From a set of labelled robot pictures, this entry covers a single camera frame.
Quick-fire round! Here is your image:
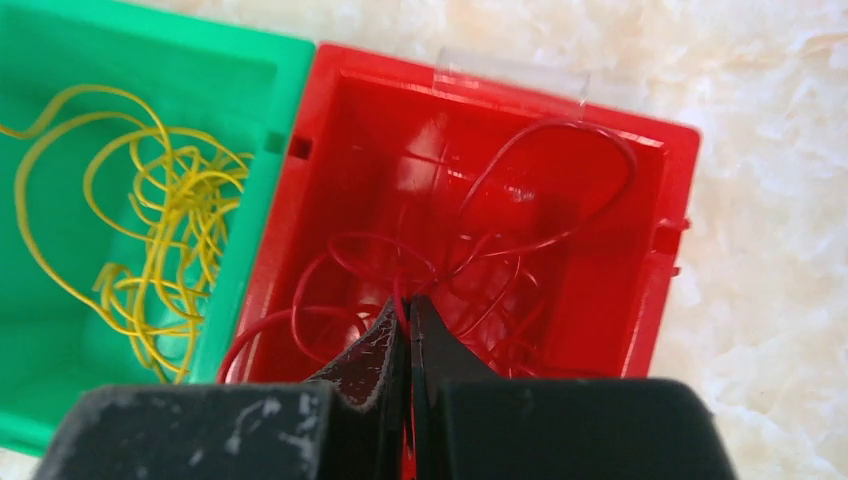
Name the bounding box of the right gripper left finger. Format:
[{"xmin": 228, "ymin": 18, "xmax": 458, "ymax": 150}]
[{"xmin": 35, "ymin": 301, "xmax": 407, "ymax": 479}]

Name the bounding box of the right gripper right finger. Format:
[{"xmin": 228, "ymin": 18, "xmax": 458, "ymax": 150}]
[{"xmin": 409, "ymin": 296, "xmax": 736, "ymax": 479}]

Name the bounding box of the coloured wire bundle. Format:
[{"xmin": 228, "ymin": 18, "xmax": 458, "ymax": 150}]
[{"xmin": 218, "ymin": 117, "xmax": 639, "ymax": 386}]

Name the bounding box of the yellow wire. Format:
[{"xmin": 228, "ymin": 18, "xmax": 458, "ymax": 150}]
[{"xmin": 0, "ymin": 83, "xmax": 254, "ymax": 386}]

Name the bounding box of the red plastic bin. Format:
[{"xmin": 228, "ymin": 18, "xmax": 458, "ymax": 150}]
[{"xmin": 218, "ymin": 44, "xmax": 701, "ymax": 383}]

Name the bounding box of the green plastic bin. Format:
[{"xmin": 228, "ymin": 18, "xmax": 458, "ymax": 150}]
[{"xmin": 1, "ymin": 1, "xmax": 316, "ymax": 456}]

